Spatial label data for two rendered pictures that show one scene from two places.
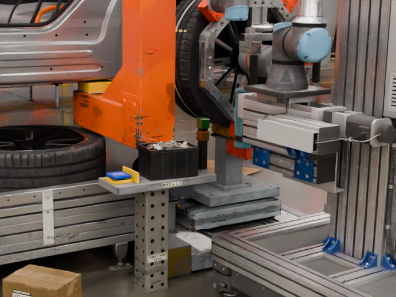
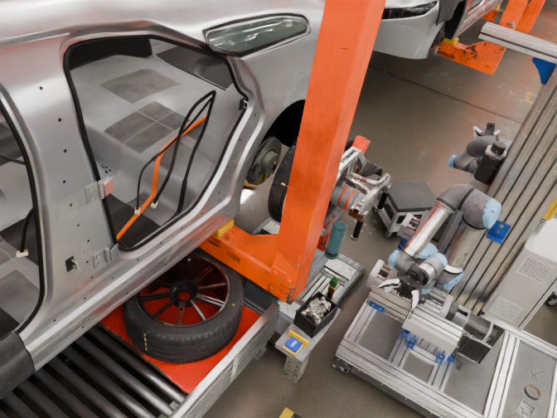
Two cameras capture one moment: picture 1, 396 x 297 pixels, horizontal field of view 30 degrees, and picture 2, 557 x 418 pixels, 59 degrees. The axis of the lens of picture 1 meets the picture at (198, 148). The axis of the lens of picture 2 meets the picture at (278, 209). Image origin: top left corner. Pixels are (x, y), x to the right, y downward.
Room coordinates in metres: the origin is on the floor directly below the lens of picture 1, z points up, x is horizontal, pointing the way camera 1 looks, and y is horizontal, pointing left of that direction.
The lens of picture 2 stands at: (1.49, 1.24, 2.64)
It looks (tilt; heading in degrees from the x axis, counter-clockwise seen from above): 41 degrees down; 329
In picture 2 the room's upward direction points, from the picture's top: 11 degrees clockwise
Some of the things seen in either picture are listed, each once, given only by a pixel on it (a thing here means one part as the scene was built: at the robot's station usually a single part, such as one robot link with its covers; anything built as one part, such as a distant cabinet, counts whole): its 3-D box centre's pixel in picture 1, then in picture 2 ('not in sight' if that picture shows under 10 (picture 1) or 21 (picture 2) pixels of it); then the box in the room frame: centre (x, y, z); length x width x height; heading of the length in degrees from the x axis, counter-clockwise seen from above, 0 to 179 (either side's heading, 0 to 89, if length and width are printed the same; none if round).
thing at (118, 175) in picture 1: (118, 176); (293, 344); (2.66, 0.29, 0.47); 0.07 x 0.07 x 0.02; 32
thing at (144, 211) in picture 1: (151, 236); (298, 353); (2.74, 0.17, 0.21); 0.10 x 0.10 x 0.42; 32
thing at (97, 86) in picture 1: (96, 86); (217, 222); (3.41, 0.48, 0.71); 0.14 x 0.14 x 0.05; 32
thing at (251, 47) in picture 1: (250, 46); (357, 212); (3.07, -0.21, 0.93); 0.09 x 0.05 x 0.05; 32
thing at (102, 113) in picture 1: (112, 93); (241, 239); (3.26, 0.39, 0.69); 0.52 x 0.17 x 0.35; 32
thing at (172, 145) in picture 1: (168, 158); (315, 313); (2.78, 0.11, 0.52); 0.20 x 0.14 x 0.13; 115
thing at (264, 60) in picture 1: (263, 60); (347, 197); (3.27, -0.28, 0.85); 0.21 x 0.14 x 0.14; 32
